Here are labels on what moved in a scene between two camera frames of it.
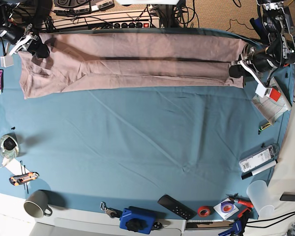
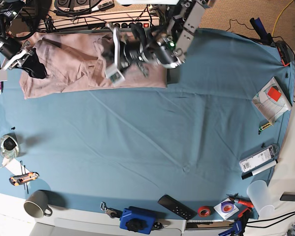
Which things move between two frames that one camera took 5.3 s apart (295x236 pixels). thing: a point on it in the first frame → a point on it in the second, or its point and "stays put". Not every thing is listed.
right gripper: (261, 60) → (134, 50)
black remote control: (177, 207) stays put
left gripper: (24, 38) → (17, 54)
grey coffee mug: (36, 204) stays put
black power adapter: (292, 196) stays put
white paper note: (14, 166) stays put
